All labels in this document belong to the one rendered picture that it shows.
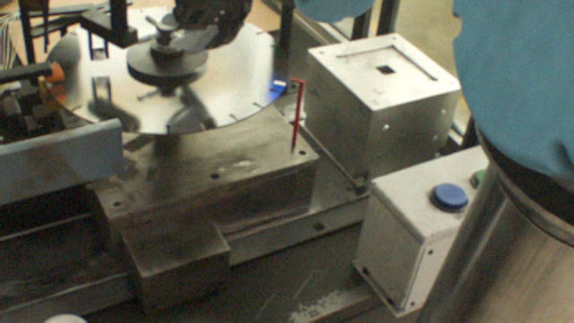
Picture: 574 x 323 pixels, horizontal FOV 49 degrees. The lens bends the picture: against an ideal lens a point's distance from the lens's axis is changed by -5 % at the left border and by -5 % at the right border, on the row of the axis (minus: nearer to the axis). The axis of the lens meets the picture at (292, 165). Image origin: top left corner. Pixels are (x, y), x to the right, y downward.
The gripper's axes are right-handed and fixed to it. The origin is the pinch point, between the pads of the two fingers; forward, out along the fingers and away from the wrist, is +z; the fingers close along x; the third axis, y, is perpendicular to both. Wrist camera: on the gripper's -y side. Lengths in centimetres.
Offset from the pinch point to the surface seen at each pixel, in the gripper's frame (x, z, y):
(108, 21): -4.2, 0.1, 10.7
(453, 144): 18.5, 3.2, -44.1
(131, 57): -2.2, 5.8, 6.1
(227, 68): 3.0, 1.4, -4.8
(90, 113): 6.4, 4.0, 14.6
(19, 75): -1.0, 6.5, 21.3
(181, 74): 3.3, 1.8, 2.0
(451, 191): 29.6, -12.4, -19.5
